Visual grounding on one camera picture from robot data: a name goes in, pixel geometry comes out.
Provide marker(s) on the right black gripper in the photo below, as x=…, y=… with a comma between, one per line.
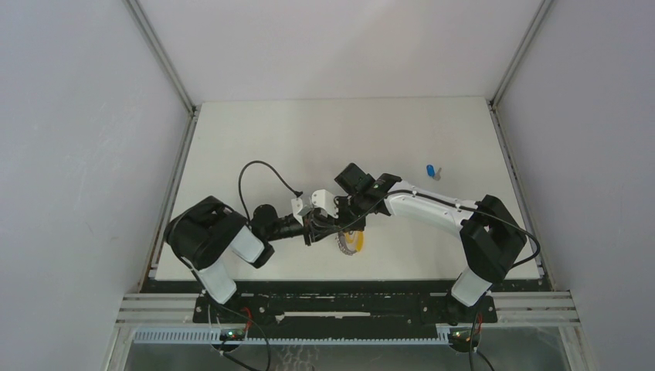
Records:
x=339, y=202

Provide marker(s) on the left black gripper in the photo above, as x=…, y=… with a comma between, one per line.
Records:
x=319, y=229

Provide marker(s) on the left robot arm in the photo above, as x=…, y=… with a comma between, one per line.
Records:
x=202, y=235

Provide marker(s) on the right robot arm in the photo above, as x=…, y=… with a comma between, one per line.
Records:
x=490, y=236

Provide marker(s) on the blue tagged key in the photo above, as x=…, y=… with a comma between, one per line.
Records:
x=434, y=172

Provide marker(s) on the left green circuit board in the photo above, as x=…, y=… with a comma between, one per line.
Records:
x=228, y=335

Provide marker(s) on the green circuit board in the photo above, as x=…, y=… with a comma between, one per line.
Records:
x=464, y=341
x=228, y=335

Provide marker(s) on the right green circuit board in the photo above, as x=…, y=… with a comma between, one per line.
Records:
x=464, y=341

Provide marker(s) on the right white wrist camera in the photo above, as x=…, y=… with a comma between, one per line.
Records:
x=325, y=200

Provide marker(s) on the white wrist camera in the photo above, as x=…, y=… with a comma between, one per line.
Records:
x=301, y=206
x=325, y=200

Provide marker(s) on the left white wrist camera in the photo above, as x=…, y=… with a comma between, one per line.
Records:
x=301, y=206

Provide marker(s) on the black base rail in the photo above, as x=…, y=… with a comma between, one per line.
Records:
x=343, y=308

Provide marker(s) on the white slotted cable duct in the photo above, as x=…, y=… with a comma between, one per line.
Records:
x=205, y=336

